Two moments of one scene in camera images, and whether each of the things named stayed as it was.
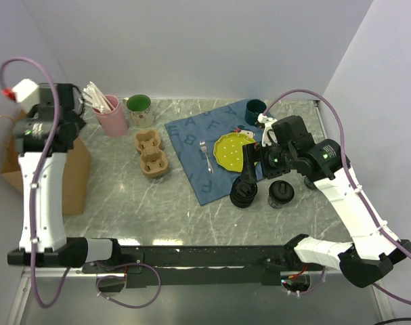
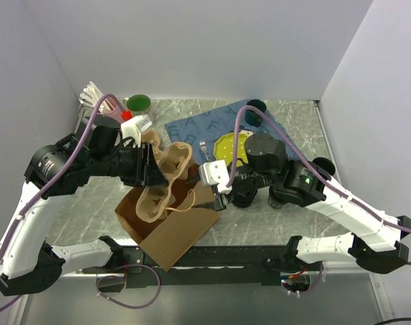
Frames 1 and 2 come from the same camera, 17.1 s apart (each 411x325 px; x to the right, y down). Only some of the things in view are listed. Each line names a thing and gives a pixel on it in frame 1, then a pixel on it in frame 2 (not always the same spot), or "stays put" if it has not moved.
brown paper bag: [76, 169] → [166, 240]
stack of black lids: [242, 193] stays put
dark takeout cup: [280, 192] stays put
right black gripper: [252, 152] → [214, 205]
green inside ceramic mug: [141, 115] stays put
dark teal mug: [253, 107] stays put
